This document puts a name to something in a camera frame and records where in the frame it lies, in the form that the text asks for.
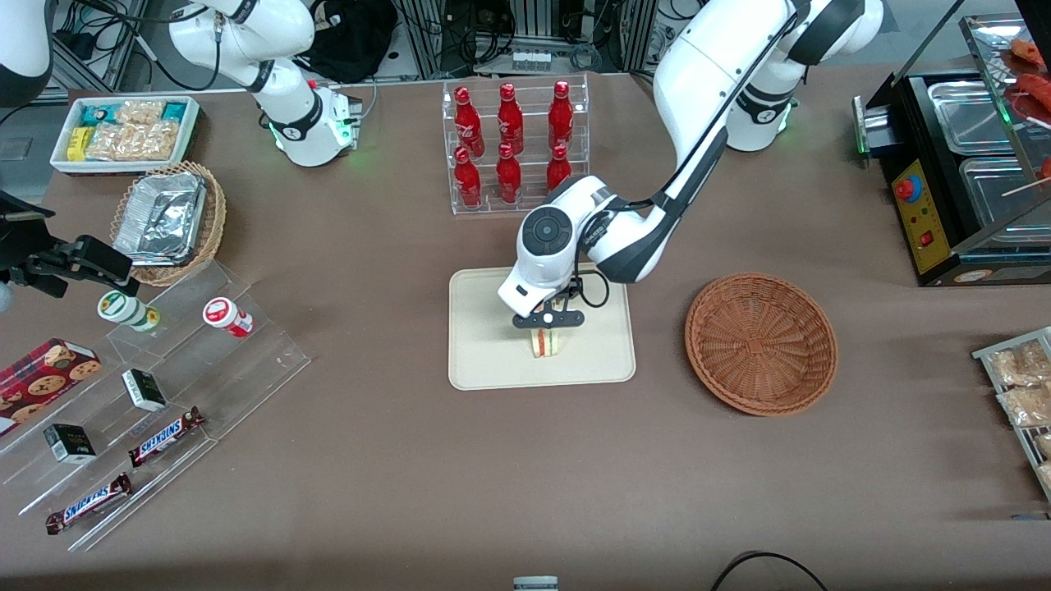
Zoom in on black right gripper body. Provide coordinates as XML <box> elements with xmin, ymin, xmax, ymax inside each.
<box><xmin>0</xmin><ymin>192</ymin><xmax>83</xmax><ymax>299</ymax></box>

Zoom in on beige rectangular tray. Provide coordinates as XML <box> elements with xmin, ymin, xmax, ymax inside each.
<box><xmin>447</xmin><ymin>261</ymin><xmax>637</xmax><ymax>392</ymax></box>

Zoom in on aluminium foil tray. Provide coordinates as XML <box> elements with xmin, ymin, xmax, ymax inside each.
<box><xmin>112</xmin><ymin>171</ymin><xmax>208</xmax><ymax>268</ymax></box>

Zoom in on light wicker basket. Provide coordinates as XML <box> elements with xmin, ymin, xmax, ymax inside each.
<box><xmin>109</xmin><ymin>161</ymin><xmax>227</xmax><ymax>287</ymax></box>

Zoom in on brown wicker basket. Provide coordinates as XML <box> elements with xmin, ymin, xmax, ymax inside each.
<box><xmin>684</xmin><ymin>272</ymin><xmax>838</xmax><ymax>417</ymax></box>

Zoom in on green lid cup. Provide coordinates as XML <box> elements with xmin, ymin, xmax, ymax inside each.
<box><xmin>97</xmin><ymin>290</ymin><xmax>161</xmax><ymax>333</ymax></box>

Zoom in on clear acrylic bottle rack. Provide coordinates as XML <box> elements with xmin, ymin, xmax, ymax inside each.
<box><xmin>442</xmin><ymin>74</ymin><xmax>590</xmax><ymax>216</ymax></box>

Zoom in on white snack bin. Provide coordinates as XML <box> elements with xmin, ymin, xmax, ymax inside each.
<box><xmin>49</xmin><ymin>96</ymin><xmax>202</xmax><ymax>177</ymax></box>

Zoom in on red cola bottle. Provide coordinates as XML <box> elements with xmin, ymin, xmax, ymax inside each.
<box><xmin>496</xmin><ymin>82</ymin><xmax>525</xmax><ymax>155</ymax></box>
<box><xmin>548</xmin><ymin>80</ymin><xmax>575</xmax><ymax>150</ymax></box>
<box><xmin>454</xmin><ymin>86</ymin><xmax>485</xmax><ymax>158</ymax></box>
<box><xmin>453</xmin><ymin>146</ymin><xmax>484</xmax><ymax>208</ymax></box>
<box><xmin>546</xmin><ymin>144</ymin><xmax>573</xmax><ymax>192</ymax></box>
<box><xmin>495</xmin><ymin>142</ymin><xmax>523</xmax><ymax>204</ymax></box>

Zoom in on clear cracker bag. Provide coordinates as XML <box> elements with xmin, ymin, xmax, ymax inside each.
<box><xmin>85</xmin><ymin>121</ymin><xmax>180</xmax><ymax>162</ymax></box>
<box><xmin>115</xmin><ymin>100</ymin><xmax>165</xmax><ymax>126</ymax></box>

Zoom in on small black box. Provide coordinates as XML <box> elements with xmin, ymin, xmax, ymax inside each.
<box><xmin>43</xmin><ymin>424</ymin><xmax>97</xmax><ymax>465</ymax></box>
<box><xmin>122</xmin><ymin>369</ymin><xmax>168</xmax><ymax>412</ymax></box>

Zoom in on red lid cup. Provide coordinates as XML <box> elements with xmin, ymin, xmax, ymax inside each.
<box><xmin>203</xmin><ymin>297</ymin><xmax>254</xmax><ymax>338</ymax></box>

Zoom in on red cookie box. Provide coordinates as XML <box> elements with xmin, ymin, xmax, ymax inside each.
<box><xmin>0</xmin><ymin>337</ymin><xmax>103</xmax><ymax>438</ymax></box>

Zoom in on clear acrylic stepped stand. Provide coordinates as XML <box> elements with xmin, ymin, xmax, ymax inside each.
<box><xmin>0</xmin><ymin>261</ymin><xmax>311</xmax><ymax>552</ymax></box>

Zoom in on Snickers bar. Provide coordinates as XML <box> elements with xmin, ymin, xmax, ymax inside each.
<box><xmin>128</xmin><ymin>406</ymin><xmax>205</xmax><ymax>468</ymax></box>
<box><xmin>45</xmin><ymin>473</ymin><xmax>133</xmax><ymax>535</ymax></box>

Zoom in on black bag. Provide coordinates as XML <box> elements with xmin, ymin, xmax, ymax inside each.
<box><xmin>297</xmin><ymin>0</ymin><xmax>397</xmax><ymax>84</ymax></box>

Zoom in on black food warmer machine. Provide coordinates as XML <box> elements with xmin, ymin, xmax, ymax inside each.
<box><xmin>852</xmin><ymin>10</ymin><xmax>1051</xmax><ymax>288</ymax></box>

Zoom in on steel warmer pan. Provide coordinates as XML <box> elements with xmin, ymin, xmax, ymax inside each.
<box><xmin>928</xmin><ymin>80</ymin><xmax>1024</xmax><ymax>155</ymax></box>
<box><xmin>959</xmin><ymin>156</ymin><xmax>1051</xmax><ymax>247</ymax></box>

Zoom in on black table cable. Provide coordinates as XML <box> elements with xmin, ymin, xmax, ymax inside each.
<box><xmin>710</xmin><ymin>551</ymin><xmax>830</xmax><ymax>591</ymax></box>

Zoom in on grey wire snack rack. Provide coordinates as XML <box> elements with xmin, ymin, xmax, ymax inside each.
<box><xmin>972</xmin><ymin>327</ymin><xmax>1051</xmax><ymax>502</ymax></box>

